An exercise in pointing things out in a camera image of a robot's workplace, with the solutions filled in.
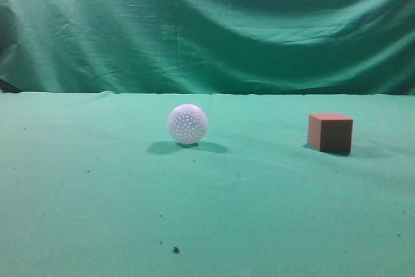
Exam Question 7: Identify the red-brown cube block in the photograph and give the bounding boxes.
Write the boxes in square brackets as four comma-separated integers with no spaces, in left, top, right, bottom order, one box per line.
[307,114,353,152]

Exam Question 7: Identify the white dimpled golf ball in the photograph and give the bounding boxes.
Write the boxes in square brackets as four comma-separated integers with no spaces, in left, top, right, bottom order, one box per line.
[167,104,208,145]

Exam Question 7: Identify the green backdrop cloth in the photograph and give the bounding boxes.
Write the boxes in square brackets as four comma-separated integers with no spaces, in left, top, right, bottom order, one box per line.
[1,0,414,95]

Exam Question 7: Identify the green table cloth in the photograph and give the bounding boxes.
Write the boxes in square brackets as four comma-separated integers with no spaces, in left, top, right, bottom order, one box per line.
[1,91,414,276]

